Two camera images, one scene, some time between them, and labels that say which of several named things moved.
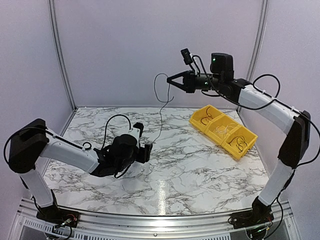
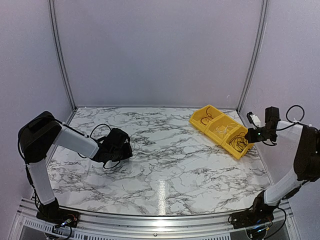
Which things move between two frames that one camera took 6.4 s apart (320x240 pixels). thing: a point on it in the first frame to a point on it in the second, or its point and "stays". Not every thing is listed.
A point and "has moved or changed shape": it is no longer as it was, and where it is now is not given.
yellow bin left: x=201 y=117 stays
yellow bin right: x=239 y=141 stays
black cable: x=239 y=142 has moved or changed shape
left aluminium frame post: x=52 y=8 stays
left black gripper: x=145 y=153 to x=128 y=154
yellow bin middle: x=220 y=128 stays
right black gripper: x=189 y=81 to x=251 y=139
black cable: x=162 y=101 has moved or changed shape
